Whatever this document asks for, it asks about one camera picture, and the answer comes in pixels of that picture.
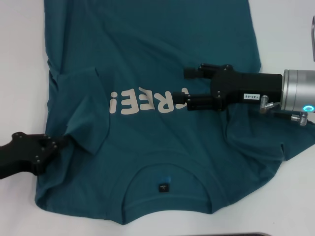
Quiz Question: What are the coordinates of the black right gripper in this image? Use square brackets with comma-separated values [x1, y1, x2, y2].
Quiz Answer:
[172, 63, 283, 113]

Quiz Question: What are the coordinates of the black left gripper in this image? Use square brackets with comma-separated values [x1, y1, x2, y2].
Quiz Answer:
[0, 132, 72, 180]

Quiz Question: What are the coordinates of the teal T-shirt with beige print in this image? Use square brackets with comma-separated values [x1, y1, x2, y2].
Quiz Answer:
[33, 0, 315, 220]

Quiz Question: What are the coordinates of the right arm cable with plugs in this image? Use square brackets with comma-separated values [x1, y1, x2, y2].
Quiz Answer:
[259, 95, 308, 126]

